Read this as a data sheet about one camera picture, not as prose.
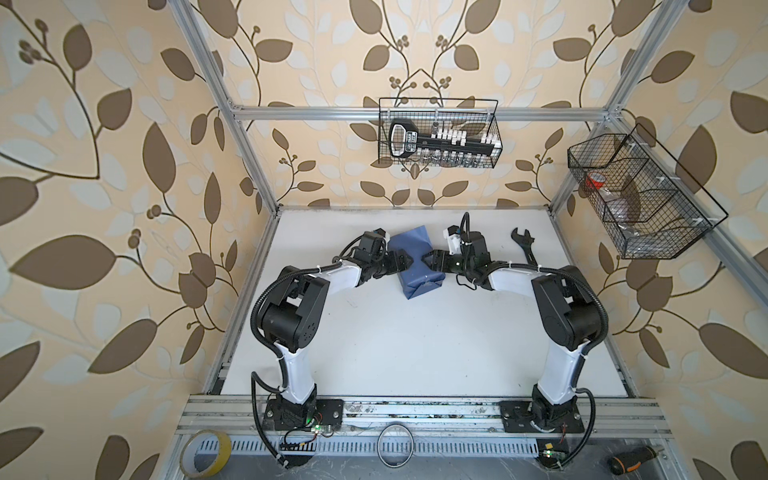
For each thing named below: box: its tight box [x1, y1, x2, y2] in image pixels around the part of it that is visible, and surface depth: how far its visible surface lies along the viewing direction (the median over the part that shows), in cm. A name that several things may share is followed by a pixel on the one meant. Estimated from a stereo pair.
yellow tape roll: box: [179, 429, 232, 479], surface depth 69 cm
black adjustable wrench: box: [511, 227, 538, 265], surface depth 110 cm
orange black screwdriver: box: [607, 446, 665, 475], surface depth 68 cm
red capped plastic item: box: [585, 172, 606, 190], surface depth 84 cm
